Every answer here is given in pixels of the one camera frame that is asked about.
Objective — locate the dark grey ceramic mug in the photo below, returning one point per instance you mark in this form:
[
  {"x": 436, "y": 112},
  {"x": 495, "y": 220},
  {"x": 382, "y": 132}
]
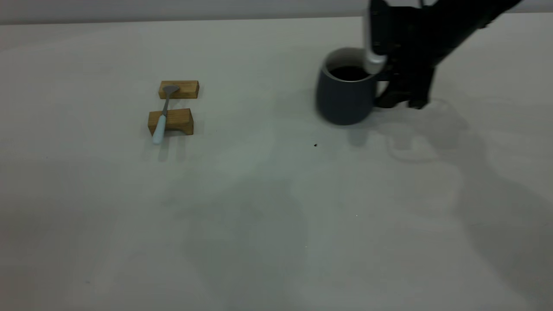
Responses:
[{"x": 343, "y": 101}]

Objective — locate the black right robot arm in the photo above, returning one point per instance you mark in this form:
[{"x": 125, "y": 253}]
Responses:
[{"x": 471, "y": 19}]

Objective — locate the arched wooden block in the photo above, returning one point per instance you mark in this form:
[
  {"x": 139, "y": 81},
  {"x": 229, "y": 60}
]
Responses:
[{"x": 177, "y": 119}]

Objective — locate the flat rectangular wooden block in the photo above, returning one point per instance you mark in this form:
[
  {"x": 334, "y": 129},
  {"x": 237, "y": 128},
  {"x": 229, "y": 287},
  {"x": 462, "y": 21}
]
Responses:
[{"x": 188, "y": 90}]

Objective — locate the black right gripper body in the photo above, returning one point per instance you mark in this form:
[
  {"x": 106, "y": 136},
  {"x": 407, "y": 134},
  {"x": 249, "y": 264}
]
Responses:
[{"x": 408, "y": 34}]

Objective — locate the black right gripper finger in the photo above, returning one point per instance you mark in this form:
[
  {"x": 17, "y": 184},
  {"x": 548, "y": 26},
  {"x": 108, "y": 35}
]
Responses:
[
  {"x": 421, "y": 88},
  {"x": 397, "y": 90}
]

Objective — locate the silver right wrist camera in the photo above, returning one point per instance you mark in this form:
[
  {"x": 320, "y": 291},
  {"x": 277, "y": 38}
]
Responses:
[{"x": 373, "y": 47}]

